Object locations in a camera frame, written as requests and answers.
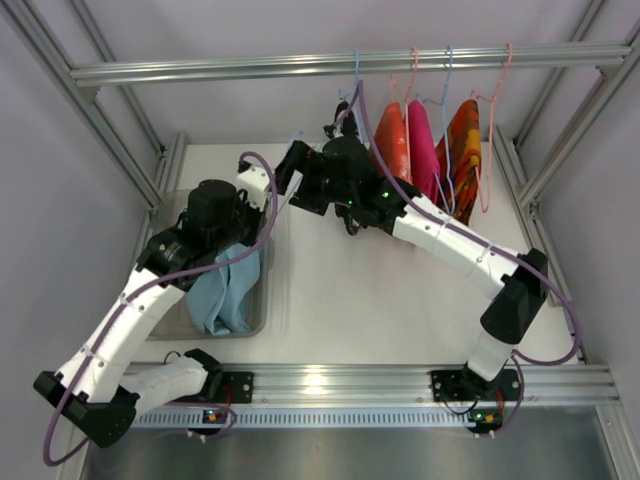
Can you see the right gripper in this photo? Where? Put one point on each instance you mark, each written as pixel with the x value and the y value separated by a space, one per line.
pixel 304 178

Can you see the light blue wire hanger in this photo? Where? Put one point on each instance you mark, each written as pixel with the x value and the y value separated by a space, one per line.
pixel 282 176

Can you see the black white patterned garment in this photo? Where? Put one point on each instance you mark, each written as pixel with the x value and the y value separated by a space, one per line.
pixel 345 125

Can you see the light blue trousers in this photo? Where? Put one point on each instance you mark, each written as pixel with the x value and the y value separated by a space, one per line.
pixel 217 301

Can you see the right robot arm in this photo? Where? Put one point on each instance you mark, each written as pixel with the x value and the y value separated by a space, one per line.
pixel 513 282

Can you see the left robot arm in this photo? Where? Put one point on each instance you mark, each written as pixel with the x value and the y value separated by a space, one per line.
pixel 92 390

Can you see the pink hanger middle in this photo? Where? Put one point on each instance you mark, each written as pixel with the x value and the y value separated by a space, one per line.
pixel 402 98

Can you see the pink hanger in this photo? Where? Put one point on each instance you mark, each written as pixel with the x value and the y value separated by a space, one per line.
pixel 402 98
pixel 484 179

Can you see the pink hanger rightmost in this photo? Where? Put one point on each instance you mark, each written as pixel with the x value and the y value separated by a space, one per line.
pixel 484 179

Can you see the orange red patterned garment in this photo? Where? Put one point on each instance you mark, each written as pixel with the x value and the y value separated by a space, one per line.
pixel 391 141

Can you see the magenta garment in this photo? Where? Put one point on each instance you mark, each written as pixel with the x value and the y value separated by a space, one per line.
pixel 425 166

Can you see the clear plastic bin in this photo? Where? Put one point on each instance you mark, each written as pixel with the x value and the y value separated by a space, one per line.
pixel 177 324

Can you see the orange yellow patterned garment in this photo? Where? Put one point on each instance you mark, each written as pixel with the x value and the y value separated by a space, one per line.
pixel 460 158

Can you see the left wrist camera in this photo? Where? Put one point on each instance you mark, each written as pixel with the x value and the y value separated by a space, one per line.
pixel 255 182

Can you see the aluminium hanging rail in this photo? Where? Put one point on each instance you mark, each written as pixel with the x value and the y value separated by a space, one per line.
pixel 342 64

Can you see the left aluminium frame post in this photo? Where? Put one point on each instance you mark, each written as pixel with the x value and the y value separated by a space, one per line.
pixel 40 39

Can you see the aluminium frame post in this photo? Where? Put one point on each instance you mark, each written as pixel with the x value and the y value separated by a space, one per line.
pixel 40 39
pixel 572 189

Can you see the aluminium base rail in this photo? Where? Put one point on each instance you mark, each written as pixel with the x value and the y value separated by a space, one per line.
pixel 291 385

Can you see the right aluminium frame post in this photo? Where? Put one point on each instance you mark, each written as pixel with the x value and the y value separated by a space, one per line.
pixel 572 189

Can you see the slotted cable duct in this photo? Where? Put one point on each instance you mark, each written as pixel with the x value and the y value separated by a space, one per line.
pixel 314 418

